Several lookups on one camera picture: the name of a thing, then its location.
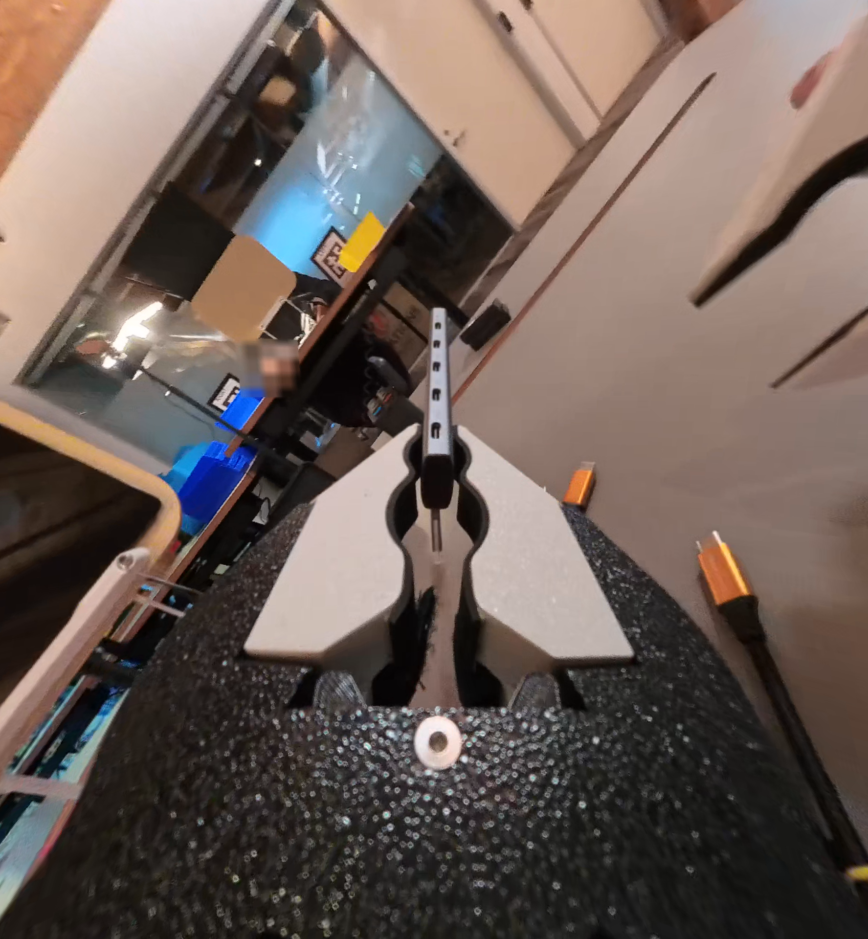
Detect white wall cabinets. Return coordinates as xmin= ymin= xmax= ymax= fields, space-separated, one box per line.
xmin=324 ymin=0 xmax=666 ymax=224

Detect white mirror stand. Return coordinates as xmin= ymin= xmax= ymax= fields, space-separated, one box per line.
xmin=0 ymin=546 xmax=152 ymax=808

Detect stack of blue bins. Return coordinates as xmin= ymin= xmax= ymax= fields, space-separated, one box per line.
xmin=161 ymin=396 xmax=267 ymax=537

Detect beige rounded panel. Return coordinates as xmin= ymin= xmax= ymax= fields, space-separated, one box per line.
xmin=192 ymin=235 xmax=297 ymax=343

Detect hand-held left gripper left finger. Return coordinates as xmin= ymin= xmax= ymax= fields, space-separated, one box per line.
xmin=243 ymin=424 xmax=436 ymax=707

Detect grey usb hub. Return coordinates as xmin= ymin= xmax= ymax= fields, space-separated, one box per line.
xmin=418 ymin=307 xmax=457 ymax=566

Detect glass partition window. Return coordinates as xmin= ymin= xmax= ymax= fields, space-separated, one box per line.
xmin=16 ymin=0 xmax=517 ymax=470

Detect black square panel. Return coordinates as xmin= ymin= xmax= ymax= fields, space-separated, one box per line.
xmin=122 ymin=183 xmax=237 ymax=302

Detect black orange-plug usb-c cable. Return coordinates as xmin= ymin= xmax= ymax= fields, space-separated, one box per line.
xmin=562 ymin=461 xmax=868 ymax=874

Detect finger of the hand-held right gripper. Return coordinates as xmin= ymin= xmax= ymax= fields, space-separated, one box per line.
xmin=770 ymin=292 xmax=868 ymax=391
xmin=688 ymin=0 xmax=868 ymax=309

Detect yellow plastic bin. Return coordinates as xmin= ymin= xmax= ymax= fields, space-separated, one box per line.
xmin=338 ymin=211 xmax=388 ymax=272

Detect small black box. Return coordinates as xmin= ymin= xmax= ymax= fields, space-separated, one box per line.
xmin=459 ymin=299 xmax=512 ymax=351

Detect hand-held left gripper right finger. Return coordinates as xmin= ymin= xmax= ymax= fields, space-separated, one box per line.
xmin=452 ymin=424 xmax=636 ymax=707

